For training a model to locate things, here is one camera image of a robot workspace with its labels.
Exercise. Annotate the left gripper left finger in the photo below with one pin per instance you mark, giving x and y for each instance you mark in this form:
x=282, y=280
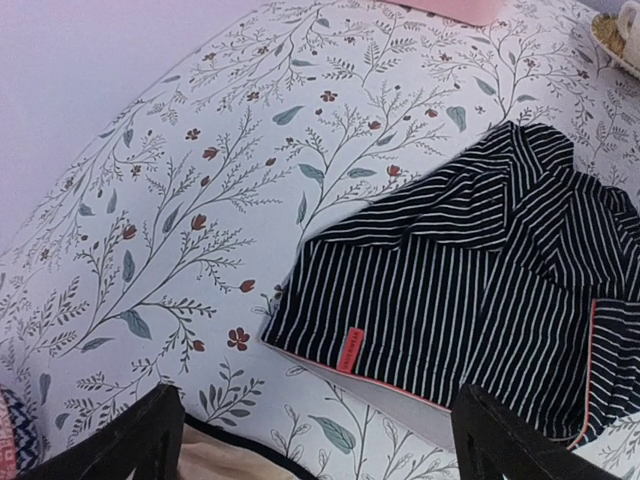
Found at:
x=143, y=442

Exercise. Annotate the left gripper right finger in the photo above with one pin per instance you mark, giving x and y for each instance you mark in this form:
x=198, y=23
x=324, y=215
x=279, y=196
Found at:
x=492, y=442

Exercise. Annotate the navy striped underwear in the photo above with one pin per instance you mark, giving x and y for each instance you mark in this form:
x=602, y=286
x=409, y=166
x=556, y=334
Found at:
x=505, y=268

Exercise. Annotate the beige underwear black trim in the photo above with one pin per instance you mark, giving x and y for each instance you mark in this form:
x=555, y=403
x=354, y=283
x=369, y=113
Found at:
x=210, y=452

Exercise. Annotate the red patterned rolled underwear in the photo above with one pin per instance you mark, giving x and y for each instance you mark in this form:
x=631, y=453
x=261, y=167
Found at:
x=22, y=447

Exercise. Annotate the floral table cloth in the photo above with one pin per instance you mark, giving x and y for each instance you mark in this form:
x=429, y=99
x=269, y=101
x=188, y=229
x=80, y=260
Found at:
x=162, y=252

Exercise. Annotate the pink divided organizer tray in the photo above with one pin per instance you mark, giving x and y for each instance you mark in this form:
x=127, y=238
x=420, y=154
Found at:
x=471, y=12

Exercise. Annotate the yellow woven mat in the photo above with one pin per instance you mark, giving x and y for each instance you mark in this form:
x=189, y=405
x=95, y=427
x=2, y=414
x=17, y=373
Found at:
x=605, y=33

